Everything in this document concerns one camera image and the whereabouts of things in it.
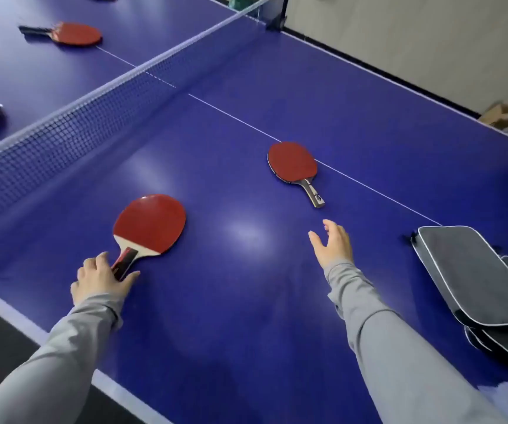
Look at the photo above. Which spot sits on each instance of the person's right hand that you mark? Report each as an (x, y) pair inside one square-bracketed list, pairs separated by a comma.
[(335, 247)]

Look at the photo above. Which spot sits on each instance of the person's left hand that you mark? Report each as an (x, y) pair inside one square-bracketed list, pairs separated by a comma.
[(95, 278)]

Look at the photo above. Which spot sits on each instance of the person's right forearm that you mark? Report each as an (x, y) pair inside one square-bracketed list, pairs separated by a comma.
[(391, 348)]

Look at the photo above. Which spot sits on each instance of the person's left forearm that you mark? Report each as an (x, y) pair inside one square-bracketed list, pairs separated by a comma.
[(59, 362)]

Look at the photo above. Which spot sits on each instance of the blue table tennis net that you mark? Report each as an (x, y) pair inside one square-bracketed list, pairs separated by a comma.
[(82, 123)]

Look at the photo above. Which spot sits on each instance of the brown cardboard box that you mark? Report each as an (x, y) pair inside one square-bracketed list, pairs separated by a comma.
[(497, 114)]

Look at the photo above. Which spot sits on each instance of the green waste bin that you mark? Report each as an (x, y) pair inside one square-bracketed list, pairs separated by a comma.
[(236, 0)]

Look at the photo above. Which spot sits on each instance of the black net post clamp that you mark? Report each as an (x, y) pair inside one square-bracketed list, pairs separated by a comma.
[(280, 13)]

